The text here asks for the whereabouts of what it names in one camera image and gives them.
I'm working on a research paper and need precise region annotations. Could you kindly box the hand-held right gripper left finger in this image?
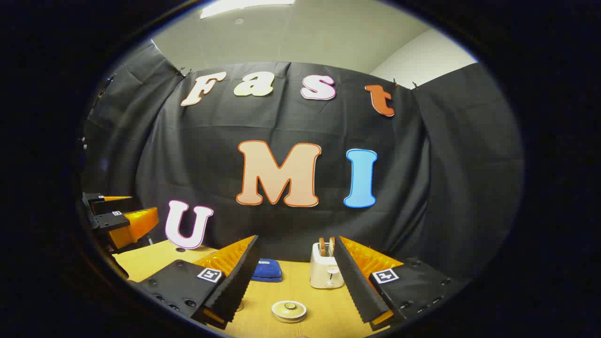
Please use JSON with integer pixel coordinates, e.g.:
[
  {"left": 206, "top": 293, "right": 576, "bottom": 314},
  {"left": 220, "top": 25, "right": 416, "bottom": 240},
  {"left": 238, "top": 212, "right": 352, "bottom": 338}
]
[{"left": 135, "top": 235, "right": 262, "bottom": 330}]

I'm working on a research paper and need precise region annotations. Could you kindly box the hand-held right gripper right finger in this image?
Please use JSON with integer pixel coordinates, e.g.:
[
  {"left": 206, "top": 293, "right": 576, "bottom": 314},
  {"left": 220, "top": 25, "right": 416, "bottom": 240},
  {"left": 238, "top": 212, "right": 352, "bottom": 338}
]
[{"left": 332, "top": 236, "right": 471, "bottom": 332}]

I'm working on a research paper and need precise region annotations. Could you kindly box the cream teacup lid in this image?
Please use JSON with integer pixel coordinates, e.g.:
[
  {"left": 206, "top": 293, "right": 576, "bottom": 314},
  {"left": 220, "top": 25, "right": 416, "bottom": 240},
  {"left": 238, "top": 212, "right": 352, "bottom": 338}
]
[{"left": 275, "top": 301, "right": 304, "bottom": 318}]

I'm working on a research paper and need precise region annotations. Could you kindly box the cream teacup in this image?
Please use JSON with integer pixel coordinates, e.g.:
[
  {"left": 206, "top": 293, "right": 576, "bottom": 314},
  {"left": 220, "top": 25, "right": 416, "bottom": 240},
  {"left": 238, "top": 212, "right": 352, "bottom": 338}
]
[{"left": 271, "top": 300, "right": 308, "bottom": 324}]

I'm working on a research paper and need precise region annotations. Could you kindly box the cream white toaster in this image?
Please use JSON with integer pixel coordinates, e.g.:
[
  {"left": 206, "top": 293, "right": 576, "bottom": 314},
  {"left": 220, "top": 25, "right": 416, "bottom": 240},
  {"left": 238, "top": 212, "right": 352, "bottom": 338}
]
[{"left": 309, "top": 242, "right": 346, "bottom": 290}]

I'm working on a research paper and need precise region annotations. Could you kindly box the blue towel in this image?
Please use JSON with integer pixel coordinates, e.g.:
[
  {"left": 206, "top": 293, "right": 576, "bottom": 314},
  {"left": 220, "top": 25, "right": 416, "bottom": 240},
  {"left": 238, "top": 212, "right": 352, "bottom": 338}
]
[{"left": 250, "top": 258, "right": 283, "bottom": 283}]

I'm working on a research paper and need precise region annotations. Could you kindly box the black backdrop cloth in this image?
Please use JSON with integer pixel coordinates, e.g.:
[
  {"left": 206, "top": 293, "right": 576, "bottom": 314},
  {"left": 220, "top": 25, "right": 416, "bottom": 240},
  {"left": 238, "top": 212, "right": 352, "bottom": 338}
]
[{"left": 80, "top": 40, "right": 525, "bottom": 282}]

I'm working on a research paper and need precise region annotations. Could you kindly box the ceiling light panel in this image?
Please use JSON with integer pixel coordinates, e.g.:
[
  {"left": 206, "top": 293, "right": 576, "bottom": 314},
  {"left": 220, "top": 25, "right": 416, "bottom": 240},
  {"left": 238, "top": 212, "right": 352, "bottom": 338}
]
[{"left": 200, "top": 0, "right": 295, "bottom": 19}]

